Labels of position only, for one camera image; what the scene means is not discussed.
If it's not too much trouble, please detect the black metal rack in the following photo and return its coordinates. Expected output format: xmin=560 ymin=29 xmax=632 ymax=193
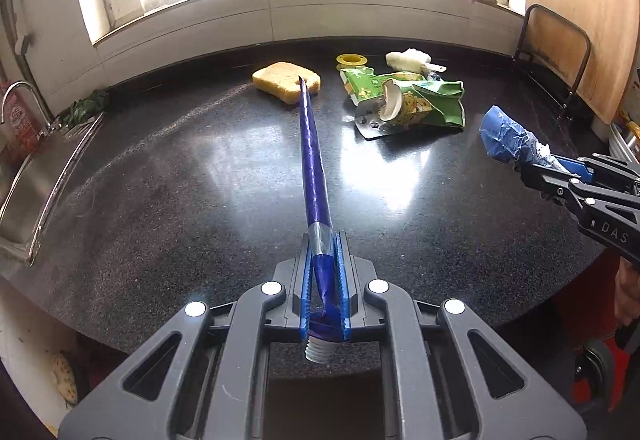
xmin=512 ymin=3 xmax=592 ymax=115

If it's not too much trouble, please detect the chrome faucet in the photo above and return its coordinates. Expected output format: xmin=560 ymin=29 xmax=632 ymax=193
xmin=1 ymin=80 xmax=54 ymax=131

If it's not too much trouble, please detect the blue white wrapper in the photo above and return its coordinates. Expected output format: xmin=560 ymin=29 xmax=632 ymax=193
xmin=478 ymin=105 xmax=560 ymax=169

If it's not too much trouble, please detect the white crumpled tissue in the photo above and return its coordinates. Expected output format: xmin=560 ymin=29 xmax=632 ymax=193
xmin=385 ymin=48 xmax=432 ymax=74

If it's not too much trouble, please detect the person's right hand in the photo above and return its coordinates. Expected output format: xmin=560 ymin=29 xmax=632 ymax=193
xmin=614 ymin=258 xmax=640 ymax=326

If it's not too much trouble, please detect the green snack bag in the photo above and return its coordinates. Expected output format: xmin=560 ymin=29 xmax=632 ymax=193
xmin=340 ymin=67 xmax=465 ymax=129

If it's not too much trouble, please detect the red dish soap bottle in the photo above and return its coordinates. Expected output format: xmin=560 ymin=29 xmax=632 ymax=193
xmin=4 ymin=95 xmax=40 ymax=161

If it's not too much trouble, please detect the yellow tape roll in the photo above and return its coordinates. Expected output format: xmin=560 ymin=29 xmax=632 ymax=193
xmin=336 ymin=53 xmax=368 ymax=70

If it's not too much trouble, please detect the stainless steel sink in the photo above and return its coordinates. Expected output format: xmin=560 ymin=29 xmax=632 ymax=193
xmin=1 ymin=113 xmax=104 ymax=264

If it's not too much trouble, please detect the blue toothpaste tube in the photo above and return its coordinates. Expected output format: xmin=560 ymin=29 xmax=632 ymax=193
xmin=298 ymin=76 xmax=343 ymax=365

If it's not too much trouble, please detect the yellow sponge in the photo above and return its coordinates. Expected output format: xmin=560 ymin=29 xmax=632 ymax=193
xmin=252 ymin=62 xmax=321 ymax=105

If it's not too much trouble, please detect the green cloth by sink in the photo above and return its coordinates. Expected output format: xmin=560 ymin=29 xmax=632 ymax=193
xmin=61 ymin=88 xmax=110 ymax=128

